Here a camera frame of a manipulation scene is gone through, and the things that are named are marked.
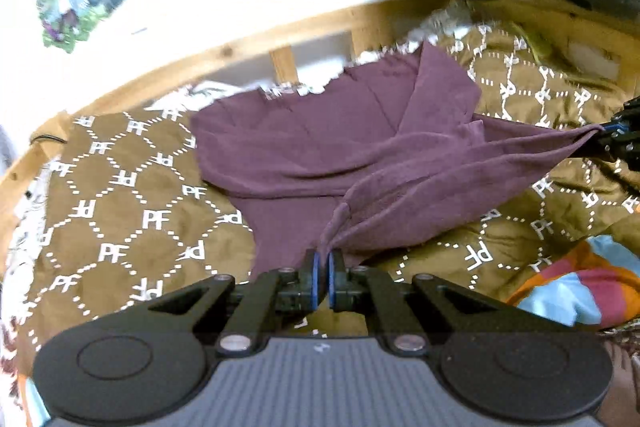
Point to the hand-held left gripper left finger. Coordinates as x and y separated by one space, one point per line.
314 279

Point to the yellow-green cloth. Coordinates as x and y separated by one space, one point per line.
537 44

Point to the brown printed blanket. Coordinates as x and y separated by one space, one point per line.
125 207

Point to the wooden bed frame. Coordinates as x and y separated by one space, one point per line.
250 44

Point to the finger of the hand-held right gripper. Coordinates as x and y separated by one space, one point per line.
620 117
612 144

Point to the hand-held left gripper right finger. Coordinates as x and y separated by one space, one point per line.
331 279

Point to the maroon long-sleeve shirt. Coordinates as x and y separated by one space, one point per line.
300 147

